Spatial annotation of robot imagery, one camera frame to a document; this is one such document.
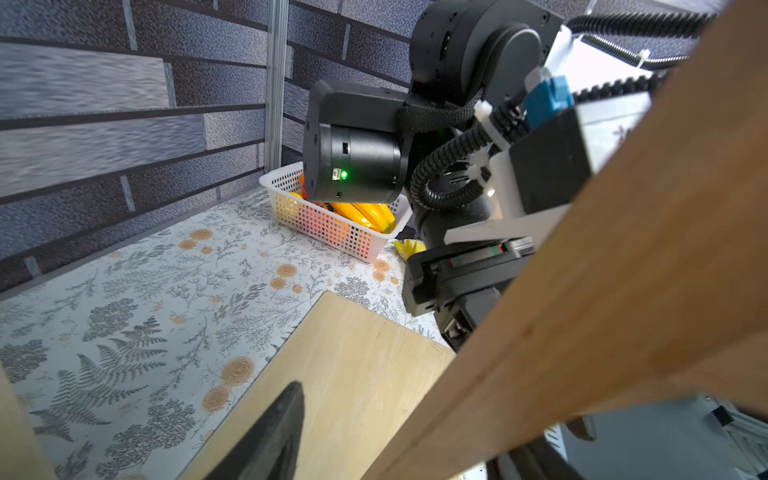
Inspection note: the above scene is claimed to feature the yellow snack bag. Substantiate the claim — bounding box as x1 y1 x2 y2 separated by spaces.
394 239 426 261

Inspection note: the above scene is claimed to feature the yellow toy banana bunch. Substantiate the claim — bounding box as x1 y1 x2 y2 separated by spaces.
330 203 396 234

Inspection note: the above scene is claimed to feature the plywood board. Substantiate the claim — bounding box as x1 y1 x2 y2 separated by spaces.
1 369 56 480
182 292 454 479

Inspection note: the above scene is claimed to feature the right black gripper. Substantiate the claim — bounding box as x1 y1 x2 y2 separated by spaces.
402 237 535 351

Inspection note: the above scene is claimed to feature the floral tablecloth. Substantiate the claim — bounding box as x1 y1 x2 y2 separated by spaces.
1 190 438 479

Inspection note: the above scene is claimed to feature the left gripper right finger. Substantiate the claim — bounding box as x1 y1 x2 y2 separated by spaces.
486 436 583 480

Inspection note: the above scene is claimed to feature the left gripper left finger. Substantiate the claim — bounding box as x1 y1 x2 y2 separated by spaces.
206 381 305 480

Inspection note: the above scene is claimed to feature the white plastic basket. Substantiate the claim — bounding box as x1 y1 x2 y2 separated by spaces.
259 163 412 263

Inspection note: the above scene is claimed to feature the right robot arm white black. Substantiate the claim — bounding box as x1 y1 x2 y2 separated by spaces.
303 1 563 349

